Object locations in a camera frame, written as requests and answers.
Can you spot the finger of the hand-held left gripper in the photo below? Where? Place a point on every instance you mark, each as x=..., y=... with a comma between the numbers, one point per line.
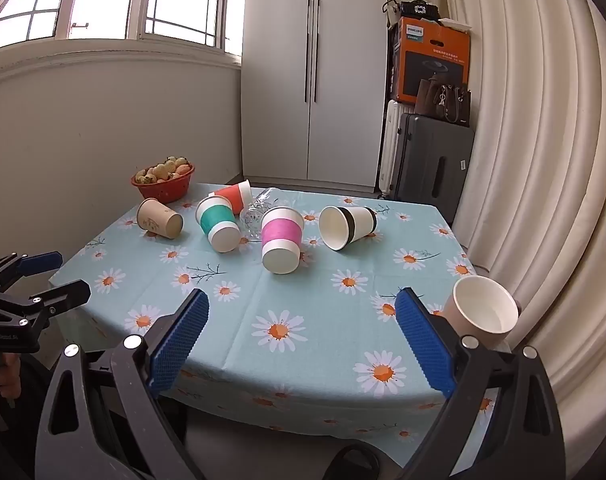
x=40, y=262
x=65, y=295

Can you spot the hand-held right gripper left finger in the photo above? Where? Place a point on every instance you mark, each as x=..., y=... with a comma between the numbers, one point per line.
x=179, y=342

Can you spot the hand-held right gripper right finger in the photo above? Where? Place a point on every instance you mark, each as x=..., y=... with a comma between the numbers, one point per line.
x=423, y=345

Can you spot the pink band paper cup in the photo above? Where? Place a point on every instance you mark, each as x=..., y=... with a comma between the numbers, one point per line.
x=282, y=237

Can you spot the beige paper cup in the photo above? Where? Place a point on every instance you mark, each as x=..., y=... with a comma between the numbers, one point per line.
x=483, y=310

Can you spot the brown paper cup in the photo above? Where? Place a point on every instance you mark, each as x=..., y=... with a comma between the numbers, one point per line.
x=159, y=217

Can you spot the green band paper cup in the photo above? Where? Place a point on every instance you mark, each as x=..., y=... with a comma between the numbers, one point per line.
x=217, y=219

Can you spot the black band paper cup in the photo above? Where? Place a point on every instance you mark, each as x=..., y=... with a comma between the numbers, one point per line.
x=359, y=222

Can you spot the clear glass cup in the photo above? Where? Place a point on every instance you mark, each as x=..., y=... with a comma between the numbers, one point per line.
x=257, y=212

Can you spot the orange band paper cup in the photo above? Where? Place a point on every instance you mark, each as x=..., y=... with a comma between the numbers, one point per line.
x=231, y=194

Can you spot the person's left hand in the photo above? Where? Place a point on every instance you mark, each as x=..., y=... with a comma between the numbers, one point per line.
x=7, y=376

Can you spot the daisy print tablecloth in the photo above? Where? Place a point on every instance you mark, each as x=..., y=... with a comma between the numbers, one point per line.
x=283, y=300

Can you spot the black rounded object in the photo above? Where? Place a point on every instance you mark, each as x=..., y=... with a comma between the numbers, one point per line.
x=353, y=462

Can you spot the red plastic basket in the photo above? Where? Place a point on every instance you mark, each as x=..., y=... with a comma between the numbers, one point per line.
x=165, y=191

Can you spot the pile of fruits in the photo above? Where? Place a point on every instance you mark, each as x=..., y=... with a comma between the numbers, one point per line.
x=162, y=170

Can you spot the grey suitcase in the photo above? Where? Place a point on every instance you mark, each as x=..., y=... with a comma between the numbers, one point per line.
x=428, y=165

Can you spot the white suitcase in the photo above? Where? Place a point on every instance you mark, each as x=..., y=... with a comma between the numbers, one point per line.
x=389, y=150

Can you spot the cream curtain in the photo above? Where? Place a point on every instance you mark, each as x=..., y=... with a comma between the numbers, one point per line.
x=533, y=135

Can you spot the brown handbag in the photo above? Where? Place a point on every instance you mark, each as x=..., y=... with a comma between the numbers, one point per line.
x=440, y=102

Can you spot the white wardrobe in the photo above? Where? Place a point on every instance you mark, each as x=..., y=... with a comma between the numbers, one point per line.
x=278, y=85

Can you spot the orange cardboard box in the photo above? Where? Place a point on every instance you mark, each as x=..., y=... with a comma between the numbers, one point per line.
x=435, y=55

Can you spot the white paper sheet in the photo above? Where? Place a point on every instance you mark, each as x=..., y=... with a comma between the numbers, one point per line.
x=455, y=23

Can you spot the black camera bag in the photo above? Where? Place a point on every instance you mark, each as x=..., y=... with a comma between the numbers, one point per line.
x=419, y=9

